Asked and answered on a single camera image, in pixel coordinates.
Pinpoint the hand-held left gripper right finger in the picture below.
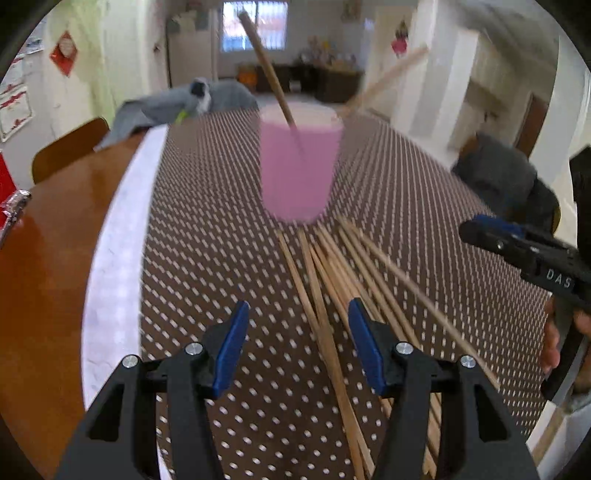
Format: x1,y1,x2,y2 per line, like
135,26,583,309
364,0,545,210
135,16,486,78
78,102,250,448
347,298,541,480

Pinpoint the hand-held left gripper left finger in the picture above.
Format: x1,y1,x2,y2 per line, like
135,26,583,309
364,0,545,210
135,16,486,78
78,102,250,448
55,301,250,480

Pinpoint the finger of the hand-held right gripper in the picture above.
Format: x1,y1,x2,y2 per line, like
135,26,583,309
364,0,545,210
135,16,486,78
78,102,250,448
458,214,536,268

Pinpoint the bunch of wooden chopsticks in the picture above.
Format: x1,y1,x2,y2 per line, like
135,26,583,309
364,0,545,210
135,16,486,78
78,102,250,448
276,216,502,480

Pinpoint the pink cup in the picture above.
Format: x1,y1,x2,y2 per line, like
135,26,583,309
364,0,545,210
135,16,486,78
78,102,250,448
259,102,345,226

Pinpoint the light wooden chopstick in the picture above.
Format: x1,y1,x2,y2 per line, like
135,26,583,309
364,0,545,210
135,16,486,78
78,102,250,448
338,45,430,118
237,11,298,130

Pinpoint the person's right hand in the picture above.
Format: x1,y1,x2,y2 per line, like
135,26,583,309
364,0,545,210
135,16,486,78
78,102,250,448
539,295,561,376

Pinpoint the dark grey cloth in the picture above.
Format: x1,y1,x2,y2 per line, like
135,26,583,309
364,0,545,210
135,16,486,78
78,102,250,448
452,134,561,232

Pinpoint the brown polka-dot tablecloth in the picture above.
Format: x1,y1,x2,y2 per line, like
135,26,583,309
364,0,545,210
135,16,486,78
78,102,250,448
139,108,555,480

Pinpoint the red hanging ornament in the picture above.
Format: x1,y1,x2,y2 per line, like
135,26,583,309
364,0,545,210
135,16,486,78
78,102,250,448
392,21,411,56

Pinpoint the grey jacket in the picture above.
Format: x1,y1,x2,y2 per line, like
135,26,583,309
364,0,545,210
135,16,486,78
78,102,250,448
95,78,259,153

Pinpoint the shiny metal object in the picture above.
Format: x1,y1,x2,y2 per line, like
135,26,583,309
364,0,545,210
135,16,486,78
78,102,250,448
0,190,32,250

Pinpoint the white refrigerator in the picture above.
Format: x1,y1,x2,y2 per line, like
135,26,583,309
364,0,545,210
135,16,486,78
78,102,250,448
166,11,218,88

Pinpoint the window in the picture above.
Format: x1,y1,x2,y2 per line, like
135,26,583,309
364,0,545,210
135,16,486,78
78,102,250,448
222,0,289,51

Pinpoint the wall poster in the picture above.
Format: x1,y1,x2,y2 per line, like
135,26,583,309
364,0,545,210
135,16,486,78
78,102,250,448
0,69,35,141

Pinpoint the red wall decoration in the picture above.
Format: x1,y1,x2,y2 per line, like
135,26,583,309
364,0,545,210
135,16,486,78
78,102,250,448
49,31,79,77

